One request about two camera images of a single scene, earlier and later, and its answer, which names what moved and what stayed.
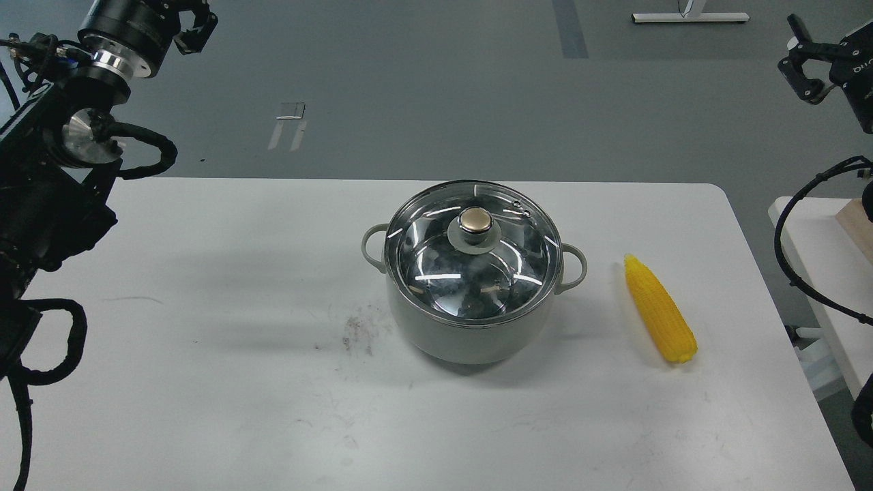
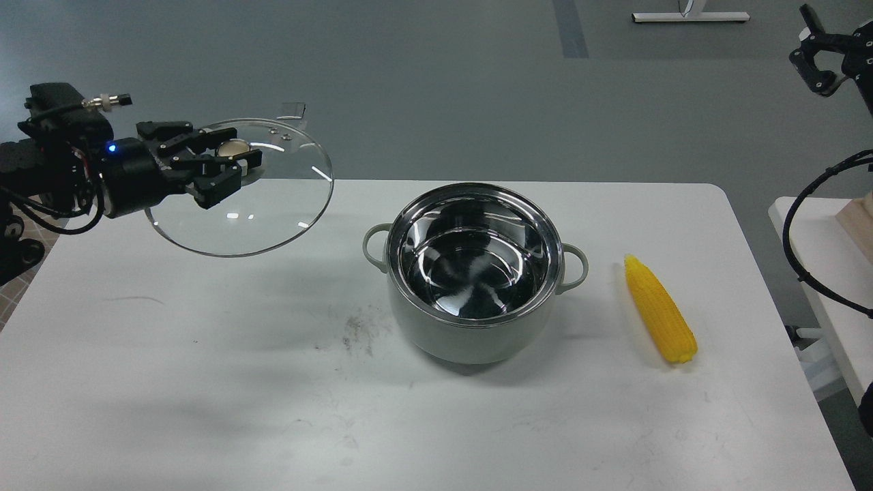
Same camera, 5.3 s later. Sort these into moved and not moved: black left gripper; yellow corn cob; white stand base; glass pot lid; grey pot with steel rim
Moved: glass pot lid; black left gripper
Not moved: grey pot with steel rim; yellow corn cob; white stand base
